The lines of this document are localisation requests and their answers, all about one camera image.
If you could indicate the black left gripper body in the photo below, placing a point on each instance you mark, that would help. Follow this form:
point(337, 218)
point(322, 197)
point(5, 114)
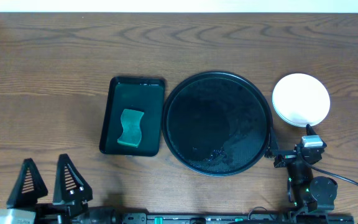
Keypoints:
point(49, 207)

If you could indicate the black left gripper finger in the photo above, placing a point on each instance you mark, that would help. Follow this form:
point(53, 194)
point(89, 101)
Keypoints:
point(70, 187)
point(29, 187)

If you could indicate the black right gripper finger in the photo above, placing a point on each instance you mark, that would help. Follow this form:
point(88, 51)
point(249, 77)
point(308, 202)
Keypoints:
point(272, 143)
point(309, 130)

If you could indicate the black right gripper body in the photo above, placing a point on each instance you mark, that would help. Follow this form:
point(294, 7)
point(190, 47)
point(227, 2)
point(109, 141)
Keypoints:
point(299, 173)

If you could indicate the mint green plate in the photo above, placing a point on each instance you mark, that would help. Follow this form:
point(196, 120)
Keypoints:
point(284, 118)

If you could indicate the pink plate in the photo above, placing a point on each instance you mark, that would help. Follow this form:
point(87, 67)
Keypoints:
point(302, 99)

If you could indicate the green sponge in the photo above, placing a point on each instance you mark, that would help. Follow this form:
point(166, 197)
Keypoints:
point(131, 132)

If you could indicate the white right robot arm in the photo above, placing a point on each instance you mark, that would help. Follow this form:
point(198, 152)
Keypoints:
point(312, 196)

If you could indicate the round black tray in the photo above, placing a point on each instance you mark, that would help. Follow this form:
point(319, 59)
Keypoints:
point(216, 123)

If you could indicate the rectangular black tray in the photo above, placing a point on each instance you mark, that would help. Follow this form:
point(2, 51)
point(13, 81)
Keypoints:
point(141, 94)

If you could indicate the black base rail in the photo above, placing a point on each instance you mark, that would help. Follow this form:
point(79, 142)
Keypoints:
point(109, 215)

